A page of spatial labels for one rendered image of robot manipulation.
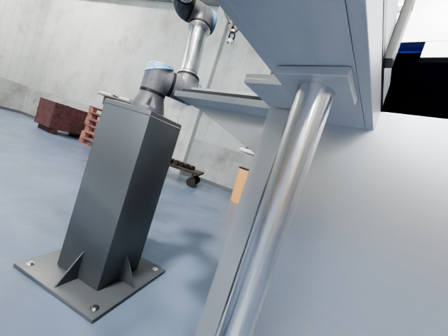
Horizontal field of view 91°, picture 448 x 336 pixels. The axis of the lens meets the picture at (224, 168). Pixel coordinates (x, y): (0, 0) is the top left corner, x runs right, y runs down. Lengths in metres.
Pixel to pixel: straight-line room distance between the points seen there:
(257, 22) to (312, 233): 0.40
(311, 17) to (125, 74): 6.83
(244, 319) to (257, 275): 0.06
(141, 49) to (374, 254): 6.82
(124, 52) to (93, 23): 1.56
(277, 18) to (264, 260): 0.27
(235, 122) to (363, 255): 0.50
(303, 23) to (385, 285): 0.43
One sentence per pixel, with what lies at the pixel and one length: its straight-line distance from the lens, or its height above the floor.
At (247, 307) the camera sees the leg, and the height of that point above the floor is 0.53.
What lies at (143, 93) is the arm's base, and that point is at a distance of 1.08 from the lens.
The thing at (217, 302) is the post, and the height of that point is 0.35.
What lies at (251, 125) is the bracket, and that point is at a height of 0.83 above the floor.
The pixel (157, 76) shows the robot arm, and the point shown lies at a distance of 1.09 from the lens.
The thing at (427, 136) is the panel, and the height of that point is 0.85.
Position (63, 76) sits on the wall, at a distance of 8.72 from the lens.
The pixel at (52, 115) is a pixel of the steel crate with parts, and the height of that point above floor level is 0.41.
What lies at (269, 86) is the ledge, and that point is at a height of 0.86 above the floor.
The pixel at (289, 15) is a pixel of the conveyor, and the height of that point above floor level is 0.84.
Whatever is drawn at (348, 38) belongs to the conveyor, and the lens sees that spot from 0.26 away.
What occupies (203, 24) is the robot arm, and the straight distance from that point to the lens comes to 1.32.
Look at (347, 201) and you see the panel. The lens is 0.50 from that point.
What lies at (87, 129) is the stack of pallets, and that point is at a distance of 5.90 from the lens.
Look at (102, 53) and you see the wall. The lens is 7.84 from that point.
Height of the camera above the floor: 0.71
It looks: 3 degrees down
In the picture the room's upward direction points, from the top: 18 degrees clockwise
